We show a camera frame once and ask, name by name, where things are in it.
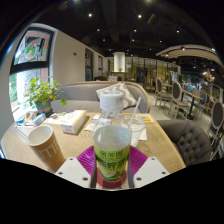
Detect grey white chevron pillow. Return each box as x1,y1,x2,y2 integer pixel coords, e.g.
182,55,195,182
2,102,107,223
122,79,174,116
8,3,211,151
95,82,138,109

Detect potted green plant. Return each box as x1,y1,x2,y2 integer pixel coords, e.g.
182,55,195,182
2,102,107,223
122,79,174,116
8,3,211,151
24,77,68,116

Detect clear green-label drink bottle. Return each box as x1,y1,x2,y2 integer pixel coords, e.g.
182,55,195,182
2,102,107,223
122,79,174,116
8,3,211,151
92,90,132,190

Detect group of ceiling lights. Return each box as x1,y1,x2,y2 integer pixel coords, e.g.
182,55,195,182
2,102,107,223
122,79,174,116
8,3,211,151
71,0,214,51

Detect white round column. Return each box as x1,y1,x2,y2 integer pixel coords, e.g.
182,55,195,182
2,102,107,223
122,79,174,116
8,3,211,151
113,51,126,73

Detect white cardboard box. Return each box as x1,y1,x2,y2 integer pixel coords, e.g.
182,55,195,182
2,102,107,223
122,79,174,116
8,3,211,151
61,109,88,135

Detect grey tufted armchair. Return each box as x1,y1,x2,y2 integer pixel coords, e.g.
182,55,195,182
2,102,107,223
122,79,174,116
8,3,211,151
156,119,213,167

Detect group of dining chairs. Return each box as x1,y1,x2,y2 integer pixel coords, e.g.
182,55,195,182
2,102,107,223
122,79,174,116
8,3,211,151
153,77,224,161

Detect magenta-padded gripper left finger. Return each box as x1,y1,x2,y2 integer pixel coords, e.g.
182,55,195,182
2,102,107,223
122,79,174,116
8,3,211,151
54,144,98,189

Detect window with festive decorations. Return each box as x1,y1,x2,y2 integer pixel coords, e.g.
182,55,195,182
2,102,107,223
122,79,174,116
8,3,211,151
9,28,54,121

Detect small light blue box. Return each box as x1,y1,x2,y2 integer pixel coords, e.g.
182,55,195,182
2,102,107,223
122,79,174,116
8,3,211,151
32,113,47,127

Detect grey curved sofa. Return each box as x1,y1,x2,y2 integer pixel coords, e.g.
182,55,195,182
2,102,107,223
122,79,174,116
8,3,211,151
49,80,152,114

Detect white printed leaflets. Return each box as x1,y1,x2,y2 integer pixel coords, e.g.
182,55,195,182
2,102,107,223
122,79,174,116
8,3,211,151
44,111,76,126

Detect brown mug with white letters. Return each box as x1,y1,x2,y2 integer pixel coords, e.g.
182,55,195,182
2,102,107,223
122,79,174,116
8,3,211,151
27,124,67,173

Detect clear plastic cup with straw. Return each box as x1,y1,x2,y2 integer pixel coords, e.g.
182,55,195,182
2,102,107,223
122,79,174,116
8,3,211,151
128,96,147,148

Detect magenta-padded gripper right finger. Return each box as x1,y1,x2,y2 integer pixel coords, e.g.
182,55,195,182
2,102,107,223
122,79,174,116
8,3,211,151
128,145,170,188

